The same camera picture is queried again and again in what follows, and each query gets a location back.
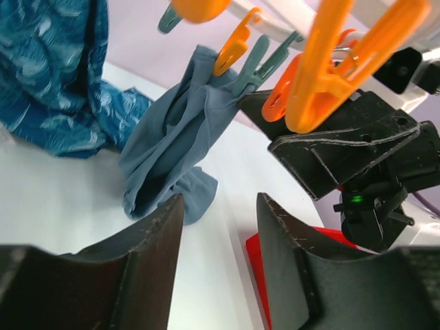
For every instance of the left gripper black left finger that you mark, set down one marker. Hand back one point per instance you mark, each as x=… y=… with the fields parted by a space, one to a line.
x=123 y=282

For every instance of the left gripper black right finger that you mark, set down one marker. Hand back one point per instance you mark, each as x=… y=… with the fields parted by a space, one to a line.
x=315 y=282

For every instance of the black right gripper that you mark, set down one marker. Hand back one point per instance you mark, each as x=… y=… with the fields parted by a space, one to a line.
x=365 y=139

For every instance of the white round clip hanger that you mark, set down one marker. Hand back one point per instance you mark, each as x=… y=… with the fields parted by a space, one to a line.
x=299 y=16

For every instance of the grey-blue t-shirt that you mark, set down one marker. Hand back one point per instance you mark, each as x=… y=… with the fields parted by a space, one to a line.
x=176 y=132

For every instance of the red plastic tray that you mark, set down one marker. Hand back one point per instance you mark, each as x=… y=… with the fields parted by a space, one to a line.
x=253 y=248

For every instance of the orange clothespin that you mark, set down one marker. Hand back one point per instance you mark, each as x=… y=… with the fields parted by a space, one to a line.
x=319 y=88
x=236 y=45
x=199 y=11
x=275 y=105

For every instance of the teal clothespin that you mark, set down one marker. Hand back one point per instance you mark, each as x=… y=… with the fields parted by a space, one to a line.
x=256 y=73
x=169 y=20

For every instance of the blue patterned cloth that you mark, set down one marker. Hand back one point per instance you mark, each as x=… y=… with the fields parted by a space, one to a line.
x=52 y=90

